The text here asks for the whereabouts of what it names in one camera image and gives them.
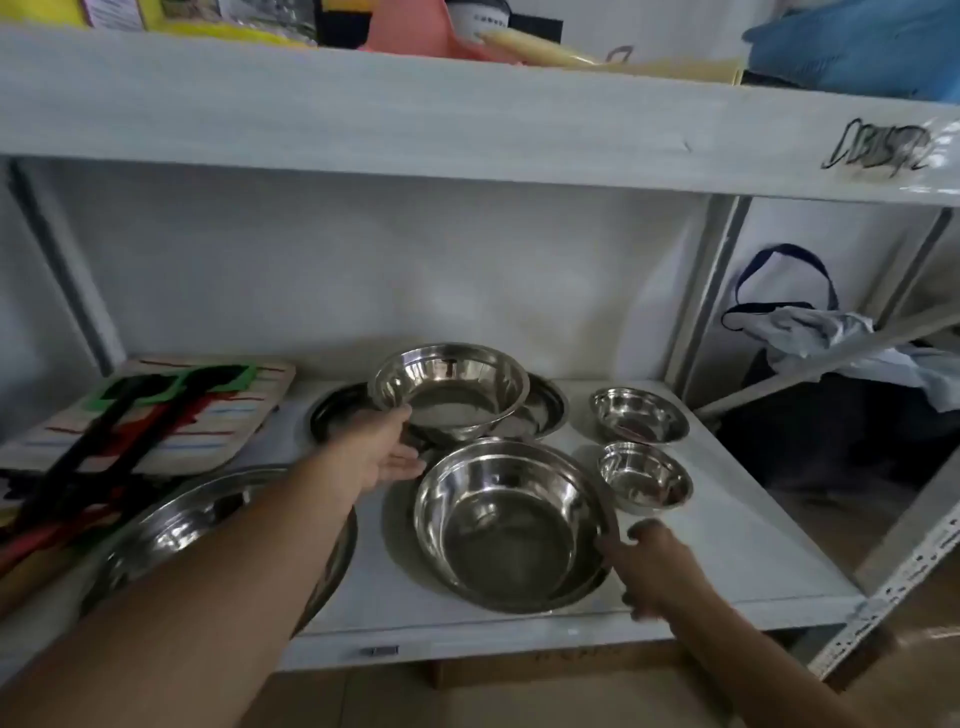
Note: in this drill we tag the small steel bowl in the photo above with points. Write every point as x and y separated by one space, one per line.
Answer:
645 477
637 414

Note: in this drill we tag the light blue crumpled cloth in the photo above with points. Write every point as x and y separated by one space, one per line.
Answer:
847 337

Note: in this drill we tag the white perforated metal rail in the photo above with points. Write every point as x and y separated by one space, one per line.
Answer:
900 585

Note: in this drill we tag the person's right forearm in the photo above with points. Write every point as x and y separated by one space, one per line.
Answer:
750 667

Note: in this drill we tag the white shelf unit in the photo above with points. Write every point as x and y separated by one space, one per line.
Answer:
450 112

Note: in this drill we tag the red tongs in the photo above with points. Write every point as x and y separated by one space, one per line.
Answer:
176 424

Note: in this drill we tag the yellow packet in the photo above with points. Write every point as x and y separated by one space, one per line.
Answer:
41 11

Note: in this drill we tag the cream rolling pin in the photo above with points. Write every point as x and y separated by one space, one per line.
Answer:
540 49

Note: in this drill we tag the medium steel bowl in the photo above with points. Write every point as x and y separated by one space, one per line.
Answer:
450 386

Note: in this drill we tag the person's left thumb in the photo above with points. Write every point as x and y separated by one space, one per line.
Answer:
403 468

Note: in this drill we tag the pink plastic board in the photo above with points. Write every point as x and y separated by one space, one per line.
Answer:
409 26

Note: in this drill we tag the person's left forearm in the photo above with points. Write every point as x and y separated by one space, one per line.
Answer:
187 600

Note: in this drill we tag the person's right thumb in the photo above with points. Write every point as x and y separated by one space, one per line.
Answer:
649 529

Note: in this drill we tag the large steel bowl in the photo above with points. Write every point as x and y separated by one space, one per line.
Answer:
510 529

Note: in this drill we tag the flat steel plate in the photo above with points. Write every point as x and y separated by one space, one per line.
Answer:
546 405
341 416

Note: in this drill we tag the person's right hand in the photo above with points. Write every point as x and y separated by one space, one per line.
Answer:
660 574

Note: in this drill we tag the black tongs with green head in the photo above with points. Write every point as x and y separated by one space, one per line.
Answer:
105 431

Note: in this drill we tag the black block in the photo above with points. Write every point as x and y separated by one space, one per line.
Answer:
341 21

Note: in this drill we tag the person's left hand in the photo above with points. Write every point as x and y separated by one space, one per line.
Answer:
371 454

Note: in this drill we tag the wide steel basin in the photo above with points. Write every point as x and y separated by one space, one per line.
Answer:
187 525

